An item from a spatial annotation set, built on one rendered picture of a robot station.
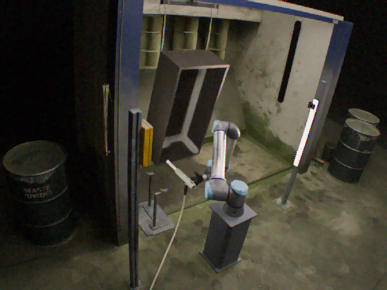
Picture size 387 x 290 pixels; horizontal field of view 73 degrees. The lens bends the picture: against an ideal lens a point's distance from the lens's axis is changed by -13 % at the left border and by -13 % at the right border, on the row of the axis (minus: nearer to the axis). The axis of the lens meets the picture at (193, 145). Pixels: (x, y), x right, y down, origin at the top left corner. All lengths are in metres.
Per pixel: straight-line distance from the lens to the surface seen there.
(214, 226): 2.63
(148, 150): 1.72
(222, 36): 4.43
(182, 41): 4.08
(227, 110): 4.97
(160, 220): 2.14
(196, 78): 3.31
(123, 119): 2.19
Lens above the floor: 2.29
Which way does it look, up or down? 29 degrees down
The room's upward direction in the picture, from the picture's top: 8 degrees clockwise
